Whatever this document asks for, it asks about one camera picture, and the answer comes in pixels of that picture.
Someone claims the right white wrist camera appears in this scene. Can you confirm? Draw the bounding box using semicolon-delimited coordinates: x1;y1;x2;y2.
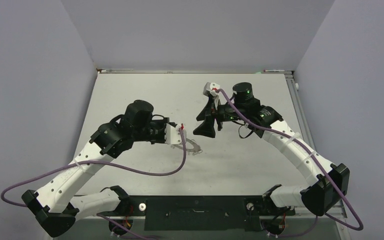
202;82;220;97

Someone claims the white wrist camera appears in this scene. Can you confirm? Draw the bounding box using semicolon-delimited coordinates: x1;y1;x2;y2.
202;82;220;97
164;122;184;145

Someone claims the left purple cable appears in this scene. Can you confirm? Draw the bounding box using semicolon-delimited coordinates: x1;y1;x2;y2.
0;129;188;240

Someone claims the right aluminium side rail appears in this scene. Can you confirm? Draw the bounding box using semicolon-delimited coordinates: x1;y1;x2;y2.
281;74;319;157

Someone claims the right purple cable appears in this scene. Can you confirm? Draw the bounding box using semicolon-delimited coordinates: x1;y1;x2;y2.
216;88;364;239

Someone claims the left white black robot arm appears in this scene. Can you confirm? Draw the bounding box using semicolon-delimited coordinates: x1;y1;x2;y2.
21;100;183;238

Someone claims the purple cable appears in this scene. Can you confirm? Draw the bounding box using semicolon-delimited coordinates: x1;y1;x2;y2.
0;129;188;240
216;88;364;239

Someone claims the large silver metal keyring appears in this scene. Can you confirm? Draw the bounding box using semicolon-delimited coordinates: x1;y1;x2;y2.
170;138;203;156

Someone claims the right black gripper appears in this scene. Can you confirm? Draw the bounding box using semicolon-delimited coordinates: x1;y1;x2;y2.
193;97;246;137

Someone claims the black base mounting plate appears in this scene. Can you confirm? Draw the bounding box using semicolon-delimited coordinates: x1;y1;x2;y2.
103;195;296;232

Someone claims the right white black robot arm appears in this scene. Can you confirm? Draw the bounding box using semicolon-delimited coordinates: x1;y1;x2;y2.
193;82;350;216

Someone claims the red white marker pen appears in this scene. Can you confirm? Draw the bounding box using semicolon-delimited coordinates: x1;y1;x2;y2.
263;69;286;74

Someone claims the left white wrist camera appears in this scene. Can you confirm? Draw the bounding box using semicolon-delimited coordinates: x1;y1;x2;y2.
164;122;184;145

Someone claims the front aluminium frame rail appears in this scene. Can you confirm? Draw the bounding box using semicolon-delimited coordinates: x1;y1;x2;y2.
49;195;348;220

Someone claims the back aluminium rail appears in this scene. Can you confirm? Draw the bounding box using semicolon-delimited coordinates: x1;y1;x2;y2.
96;68;294;75

